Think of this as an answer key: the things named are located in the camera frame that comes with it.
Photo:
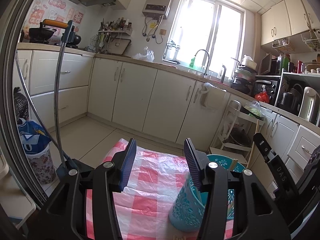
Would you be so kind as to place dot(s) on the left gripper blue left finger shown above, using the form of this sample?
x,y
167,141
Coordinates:
x,y
110,177

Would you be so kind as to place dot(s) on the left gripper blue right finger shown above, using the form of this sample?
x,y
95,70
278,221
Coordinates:
x,y
209,177

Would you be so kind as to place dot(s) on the teal perforated utensil holder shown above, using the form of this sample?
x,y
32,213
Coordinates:
x,y
187,212

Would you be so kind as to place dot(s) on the chrome kitchen faucet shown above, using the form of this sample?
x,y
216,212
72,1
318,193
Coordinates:
x,y
204,61

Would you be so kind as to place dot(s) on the pink checkered plastic tablecloth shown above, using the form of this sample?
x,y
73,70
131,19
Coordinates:
x,y
143,207

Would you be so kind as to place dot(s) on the white shelf cart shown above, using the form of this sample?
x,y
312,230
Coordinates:
x,y
234,135

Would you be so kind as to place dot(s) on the floral trash bin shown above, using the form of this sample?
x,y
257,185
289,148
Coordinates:
x,y
42,166

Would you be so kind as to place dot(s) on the white hanging trash bin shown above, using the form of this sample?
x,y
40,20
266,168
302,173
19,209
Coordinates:
x,y
214,98

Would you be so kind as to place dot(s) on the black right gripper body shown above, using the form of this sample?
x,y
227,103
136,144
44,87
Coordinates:
x,y
298,202

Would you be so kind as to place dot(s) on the red plastic bag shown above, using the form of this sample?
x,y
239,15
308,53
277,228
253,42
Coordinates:
x,y
262,97

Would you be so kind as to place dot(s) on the dish rack with plates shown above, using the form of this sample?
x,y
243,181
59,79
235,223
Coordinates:
x,y
243,77

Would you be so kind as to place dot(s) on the black toaster oven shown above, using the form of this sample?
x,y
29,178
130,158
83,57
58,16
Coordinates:
x,y
268,83

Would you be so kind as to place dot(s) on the black mesh bag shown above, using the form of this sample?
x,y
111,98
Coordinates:
x,y
21,105

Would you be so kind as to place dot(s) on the green dish soap bottle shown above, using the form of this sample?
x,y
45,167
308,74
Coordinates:
x,y
191,65

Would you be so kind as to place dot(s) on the white electric kettle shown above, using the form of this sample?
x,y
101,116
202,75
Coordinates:
x,y
309,110

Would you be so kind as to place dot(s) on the clear plastic bag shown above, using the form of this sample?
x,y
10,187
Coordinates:
x,y
146,55

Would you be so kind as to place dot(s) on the black kettle pot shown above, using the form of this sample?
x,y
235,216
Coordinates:
x,y
75,38

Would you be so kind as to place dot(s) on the black wok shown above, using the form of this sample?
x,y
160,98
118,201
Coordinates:
x,y
42,34

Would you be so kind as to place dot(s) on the grey gas water heater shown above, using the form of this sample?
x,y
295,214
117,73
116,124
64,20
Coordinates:
x,y
157,8

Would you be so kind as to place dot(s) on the orange handled mop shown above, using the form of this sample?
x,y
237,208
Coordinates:
x,y
68,36

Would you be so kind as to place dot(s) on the wall utensil rack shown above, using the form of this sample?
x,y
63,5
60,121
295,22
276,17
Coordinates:
x,y
113,37

